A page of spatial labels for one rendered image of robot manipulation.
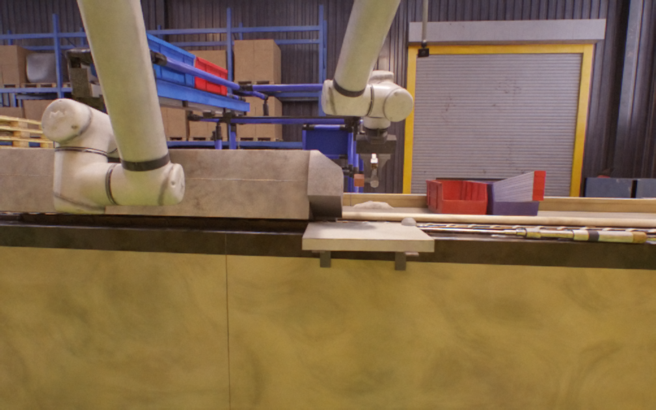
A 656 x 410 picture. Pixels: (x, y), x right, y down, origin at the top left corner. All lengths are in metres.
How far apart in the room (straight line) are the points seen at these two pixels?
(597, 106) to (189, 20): 13.39
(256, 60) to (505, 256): 10.06
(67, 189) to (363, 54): 0.65
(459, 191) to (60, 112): 1.58
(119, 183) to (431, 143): 11.02
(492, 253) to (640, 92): 13.54
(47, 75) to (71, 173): 13.22
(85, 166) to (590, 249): 1.21
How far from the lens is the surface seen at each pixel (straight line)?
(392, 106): 0.93
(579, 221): 1.53
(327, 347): 1.06
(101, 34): 0.67
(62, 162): 0.82
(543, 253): 1.07
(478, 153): 11.88
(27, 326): 1.48
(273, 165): 0.97
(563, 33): 12.94
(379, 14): 0.75
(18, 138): 6.92
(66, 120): 0.81
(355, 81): 0.85
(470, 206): 1.49
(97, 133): 0.83
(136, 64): 0.68
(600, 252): 1.15
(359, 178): 1.15
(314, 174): 0.92
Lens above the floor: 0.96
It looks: 7 degrees down
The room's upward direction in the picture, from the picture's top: 1 degrees clockwise
